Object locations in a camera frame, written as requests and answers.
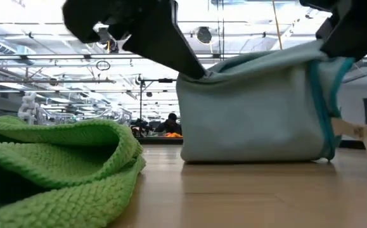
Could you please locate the black hanging cable loop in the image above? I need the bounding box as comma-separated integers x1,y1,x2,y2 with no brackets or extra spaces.
95,60,112,72

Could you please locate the yellow cable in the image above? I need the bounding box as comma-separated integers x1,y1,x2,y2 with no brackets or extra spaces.
271,0,284,51

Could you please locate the light blue microfiber towel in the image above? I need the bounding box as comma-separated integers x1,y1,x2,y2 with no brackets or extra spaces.
176,39,367,167

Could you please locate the clear plastic bin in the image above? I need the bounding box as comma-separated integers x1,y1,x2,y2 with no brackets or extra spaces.
36,106,132,126

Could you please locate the brown ceiling pipe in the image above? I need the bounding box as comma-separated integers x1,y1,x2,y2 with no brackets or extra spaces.
0,78,117,84

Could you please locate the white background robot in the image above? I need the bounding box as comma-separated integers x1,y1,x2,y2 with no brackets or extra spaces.
16,91,46,126

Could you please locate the grey hanging device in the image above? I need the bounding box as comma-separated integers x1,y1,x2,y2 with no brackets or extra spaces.
195,26,213,44

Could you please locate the black hanging cable reel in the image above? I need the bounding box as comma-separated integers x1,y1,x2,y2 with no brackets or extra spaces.
97,27,120,54

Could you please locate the silver ceiling rail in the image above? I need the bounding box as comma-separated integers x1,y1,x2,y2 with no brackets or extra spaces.
0,53,367,63

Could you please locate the person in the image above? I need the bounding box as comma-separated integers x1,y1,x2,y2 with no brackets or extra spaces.
153,112,183,136

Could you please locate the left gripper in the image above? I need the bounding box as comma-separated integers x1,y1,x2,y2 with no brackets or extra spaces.
61,0,208,80

